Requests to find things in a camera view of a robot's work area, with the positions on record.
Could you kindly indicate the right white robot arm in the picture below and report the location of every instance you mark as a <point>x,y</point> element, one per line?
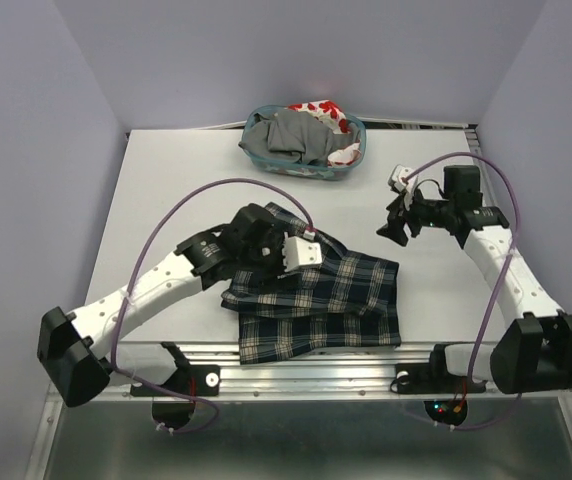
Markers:
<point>535,352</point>

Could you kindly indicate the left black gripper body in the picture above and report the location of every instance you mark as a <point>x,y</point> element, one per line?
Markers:
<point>267,260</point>

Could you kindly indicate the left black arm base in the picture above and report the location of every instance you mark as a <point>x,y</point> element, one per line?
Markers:
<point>180,402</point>

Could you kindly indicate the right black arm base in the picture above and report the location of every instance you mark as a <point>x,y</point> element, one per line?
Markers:
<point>449,403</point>

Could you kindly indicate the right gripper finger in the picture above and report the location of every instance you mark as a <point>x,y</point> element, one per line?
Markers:
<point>414,224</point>
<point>393,229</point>

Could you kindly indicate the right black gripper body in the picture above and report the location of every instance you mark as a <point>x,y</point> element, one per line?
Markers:
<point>433,212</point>

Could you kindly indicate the aluminium frame rail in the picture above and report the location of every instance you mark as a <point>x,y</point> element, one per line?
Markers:
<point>350,374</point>

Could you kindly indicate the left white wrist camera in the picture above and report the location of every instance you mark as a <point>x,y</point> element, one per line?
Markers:
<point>300,253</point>

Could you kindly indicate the grey skirt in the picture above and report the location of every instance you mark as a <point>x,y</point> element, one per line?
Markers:
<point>290,136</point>

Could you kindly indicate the navy plaid skirt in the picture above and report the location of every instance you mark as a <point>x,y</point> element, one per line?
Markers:
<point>350,300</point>

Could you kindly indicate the teal laundry basket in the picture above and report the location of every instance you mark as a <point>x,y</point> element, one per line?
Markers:
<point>314,171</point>

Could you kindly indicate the red floral white skirt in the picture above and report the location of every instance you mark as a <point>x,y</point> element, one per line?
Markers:
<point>332,116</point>

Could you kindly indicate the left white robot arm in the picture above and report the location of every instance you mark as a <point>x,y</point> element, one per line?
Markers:
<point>80,350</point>

